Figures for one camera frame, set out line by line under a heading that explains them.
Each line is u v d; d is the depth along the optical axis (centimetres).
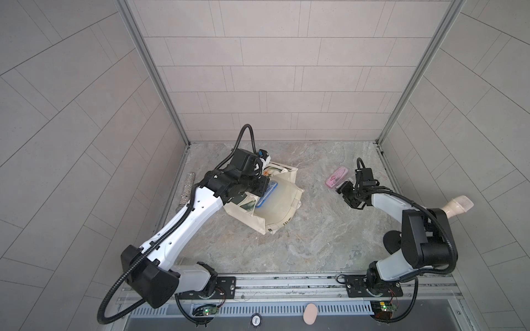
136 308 41
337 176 101
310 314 66
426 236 44
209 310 65
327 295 71
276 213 86
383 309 68
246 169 55
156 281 36
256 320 65
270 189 93
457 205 60
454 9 71
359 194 71
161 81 91
